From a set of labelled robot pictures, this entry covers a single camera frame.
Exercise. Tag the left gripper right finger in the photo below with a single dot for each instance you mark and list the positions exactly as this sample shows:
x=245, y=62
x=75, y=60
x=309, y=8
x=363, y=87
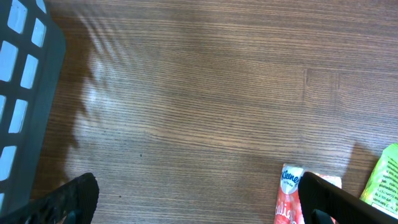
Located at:
x=323, y=202

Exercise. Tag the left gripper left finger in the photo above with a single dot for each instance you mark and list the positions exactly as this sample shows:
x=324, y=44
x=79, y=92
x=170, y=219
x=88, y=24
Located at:
x=74, y=202

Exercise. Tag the small red orange box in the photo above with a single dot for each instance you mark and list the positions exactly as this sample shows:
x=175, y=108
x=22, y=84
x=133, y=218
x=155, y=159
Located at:
x=288, y=207

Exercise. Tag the green gummy candy bag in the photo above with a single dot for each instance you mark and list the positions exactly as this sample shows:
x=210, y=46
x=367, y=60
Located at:
x=380, y=191

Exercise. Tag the grey plastic mesh basket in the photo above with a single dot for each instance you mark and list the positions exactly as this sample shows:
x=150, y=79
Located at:
x=32, y=52

